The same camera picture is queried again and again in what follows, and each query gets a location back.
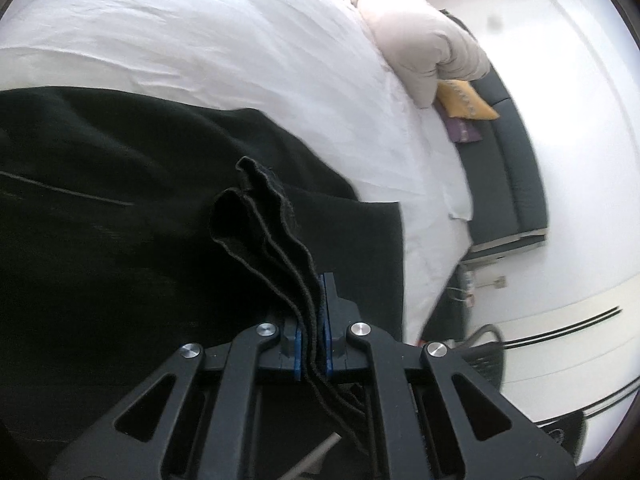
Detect black pants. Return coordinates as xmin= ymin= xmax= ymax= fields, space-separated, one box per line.
xmin=0 ymin=87 xmax=406 ymax=480

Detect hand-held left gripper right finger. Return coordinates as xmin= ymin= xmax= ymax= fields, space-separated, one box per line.
xmin=318 ymin=272 xmax=577 ymax=480

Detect white cable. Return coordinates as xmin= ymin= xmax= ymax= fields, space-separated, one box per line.
xmin=449 ymin=267 xmax=477 ymax=308

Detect black object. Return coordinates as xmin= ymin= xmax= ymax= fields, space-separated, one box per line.
xmin=537 ymin=409 xmax=589 ymax=462

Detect purple pillow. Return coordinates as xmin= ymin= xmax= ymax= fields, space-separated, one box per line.
xmin=434 ymin=100 xmax=484 ymax=145

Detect black mesh chair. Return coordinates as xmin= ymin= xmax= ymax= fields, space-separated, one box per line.
xmin=464 ymin=324 xmax=507 ymax=392

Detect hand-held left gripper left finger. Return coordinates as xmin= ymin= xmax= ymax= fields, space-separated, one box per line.
xmin=47 ymin=322 xmax=306 ymax=480

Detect yellow pillow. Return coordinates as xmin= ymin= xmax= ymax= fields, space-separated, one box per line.
xmin=436 ymin=79 xmax=501 ymax=121

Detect bed with white sheet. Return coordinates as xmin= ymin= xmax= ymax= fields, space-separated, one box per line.
xmin=0 ymin=0 xmax=474 ymax=347

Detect dark grey headboard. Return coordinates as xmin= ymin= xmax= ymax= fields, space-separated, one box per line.
xmin=440 ymin=7 xmax=549 ymax=262

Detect rolled cream duvet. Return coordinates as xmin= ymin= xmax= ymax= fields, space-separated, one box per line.
xmin=336 ymin=0 xmax=493 ymax=110

